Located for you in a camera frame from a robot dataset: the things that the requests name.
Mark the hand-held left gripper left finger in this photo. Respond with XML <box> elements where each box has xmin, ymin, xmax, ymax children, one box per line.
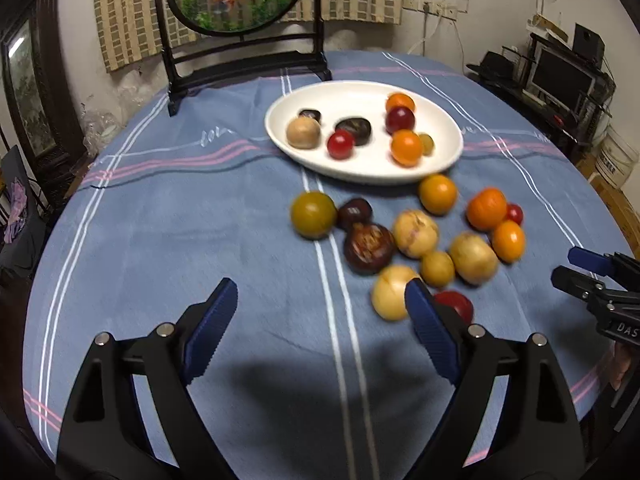
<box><xmin>55</xmin><ymin>277</ymin><xmax>238</xmax><ymax>480</ymax></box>

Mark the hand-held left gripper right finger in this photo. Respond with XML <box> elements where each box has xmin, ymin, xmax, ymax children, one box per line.
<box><xmin>405</xmin><ymin>277</ymin><xmax>586</xmax><ymax>480</ymax></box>

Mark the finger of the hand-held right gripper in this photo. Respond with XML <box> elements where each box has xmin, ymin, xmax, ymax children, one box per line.
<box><xmin>567</xmin><ymin>247</ymin><xmax>640</xmax><ymax>281</ymax></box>
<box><xmin>551</xmin><ymin>266</ymin><xmax>606</xmax><ymax>303</ymax></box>

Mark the red plum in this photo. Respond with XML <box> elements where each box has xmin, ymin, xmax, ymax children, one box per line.
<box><xmin>384</xmin><ymin>106</ymin><xmax>416</xmax><ymax>136</ymax></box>
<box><xmin>432</xmin><ymin>290</ymin><xmax>474</xmax><ymax>325</ymax></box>

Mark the pale yellow round fruit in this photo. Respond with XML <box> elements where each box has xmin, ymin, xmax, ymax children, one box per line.
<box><xmin>371</xmin><ymin>265</ymin><xmax>421</xmax><ymax>322</ymax></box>

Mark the small oval orange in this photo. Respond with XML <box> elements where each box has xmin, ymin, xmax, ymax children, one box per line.
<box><xmin>491</xmin><ymin>220</ymin><xmax>527</xmax><ymax>264</ymax></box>

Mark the tan speckled fruit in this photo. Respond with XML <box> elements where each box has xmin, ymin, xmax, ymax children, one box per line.
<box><xmin>448</xmin><ymin>232</ymin><xmax>499</xmax><ymax>286</ymax></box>

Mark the pale fruit with red marks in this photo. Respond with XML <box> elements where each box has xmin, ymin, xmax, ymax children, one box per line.
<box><xmin>392</xmin><ymin>210</ymin><xmax>440</xmax><ymax>259</ymax></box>

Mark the large orange mandarin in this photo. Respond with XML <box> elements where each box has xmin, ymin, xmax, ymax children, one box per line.
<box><xmin>466</xmin><ymin>187</ymin><xmax>509</xmax><ymax>232</ymax></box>

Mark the round orange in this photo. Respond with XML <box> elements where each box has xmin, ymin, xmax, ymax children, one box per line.
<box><xmin>418</xmin><ymin>174</ymin><xmax>458</xmax><ymax>216</ymax></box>
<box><xmin>390</xmin><ymin>129</ymin><xmax>424</xmax><ymax>167</ymax></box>

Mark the olive green round fruit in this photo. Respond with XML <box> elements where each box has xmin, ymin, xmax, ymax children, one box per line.
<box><xmin>291</xmin><ymin>191</ymin><xmax>338</xmax><ymax>239</ymax></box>

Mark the brown tan oval fruit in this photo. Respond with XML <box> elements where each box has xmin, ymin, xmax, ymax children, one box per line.
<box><xmin>286</xmin><ymin>116</ymin><xmax>322</xmax><ymax>150</ymax></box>

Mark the large dark wrinkled passion fruit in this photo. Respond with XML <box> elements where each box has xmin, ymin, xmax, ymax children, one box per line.
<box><xmin>334</xmin><ymin>117</ymin><xmax>372</xmax><ymax>146</ymax></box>

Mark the white oval plate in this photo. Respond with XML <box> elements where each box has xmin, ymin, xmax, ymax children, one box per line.
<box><xmin>264</xmin><ymin>80</ymin><xmax>464</xmax><ymax>185</ymax></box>

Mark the person's right hand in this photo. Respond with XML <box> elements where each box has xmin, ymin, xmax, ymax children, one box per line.
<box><xmin>610</xmin><ymin>345</ymin><xmax>636</xmax><ymax>391</ymax></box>

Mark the cardboard box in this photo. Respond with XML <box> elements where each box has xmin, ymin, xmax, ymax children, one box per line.
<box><xmin>575</xmin><ymin>152</ymin><xmax>640</xmax><ymax>251</ymax></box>

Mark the white plastic bucket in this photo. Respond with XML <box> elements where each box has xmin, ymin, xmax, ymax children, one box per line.
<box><xmin>597</xmin><ymin>125</ymin><xmax>640</xmax><ymax>188</ymax></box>

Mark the blue plaid tablecloth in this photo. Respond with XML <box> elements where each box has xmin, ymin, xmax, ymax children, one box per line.
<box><xmin>22</xmin><ymin>50</ymin><xmax>633</xmax><ymax>480</ymax></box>

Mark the black metal desk rack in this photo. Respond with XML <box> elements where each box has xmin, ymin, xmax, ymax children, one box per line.
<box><xmin>467</xmin><ymin>32</ymin><xmax>616</xmax><ymax>161</ymax></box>

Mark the computer monitor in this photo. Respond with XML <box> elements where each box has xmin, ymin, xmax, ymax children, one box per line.
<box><xmin>530</xmin><ymin>47</ymin><xmax>596</xmax><ymax>108</ymax></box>

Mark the black speaker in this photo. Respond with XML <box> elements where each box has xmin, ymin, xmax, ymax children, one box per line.
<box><xmin>572</xmin><ymin>23</ymin><xmax>605</xmax><ymax>68</ymax></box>

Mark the black hat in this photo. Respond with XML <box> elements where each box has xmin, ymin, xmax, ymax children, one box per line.
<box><xmin>467</xmin><ymin>51</ymin><xmax>516</xmax><ymax>78</ymax></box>

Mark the dark chair purple flower print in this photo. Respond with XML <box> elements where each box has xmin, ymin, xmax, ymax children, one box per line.
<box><xmin>0</xmin><ymin>145</ymin><xmax>46</xmax><ymax>281</ymax></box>

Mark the clear plastic wrap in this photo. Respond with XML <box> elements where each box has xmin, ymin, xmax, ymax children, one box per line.
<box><xmin>80</xmin><ymin>72</ymin><xmax>166</xmax><ymax>156</ymax></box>

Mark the dark framed picture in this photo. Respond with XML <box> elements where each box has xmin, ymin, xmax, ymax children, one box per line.
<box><xmin>0</xmin><ymin>17</ymin><xmax>76</xmax><ymax>161</ymax></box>

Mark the round goldfish screen black stand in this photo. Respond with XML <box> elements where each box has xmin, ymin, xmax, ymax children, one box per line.
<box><xmin>152</xmin><ymin>0</ymin><xmax>333</xmax><ymax>117</ymax></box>

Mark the white wall socket strip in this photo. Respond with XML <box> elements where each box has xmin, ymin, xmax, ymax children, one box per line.
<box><xmin>402</xmin><ymin>0</ymin><xmax>458</xmax><ymax>21</ymax></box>

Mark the beige checked wall curtain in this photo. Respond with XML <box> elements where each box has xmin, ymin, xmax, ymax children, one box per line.
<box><xmin>92</xmin><ymin>0</ymin><xmax>403</xmax><ymax>73</ymax></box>

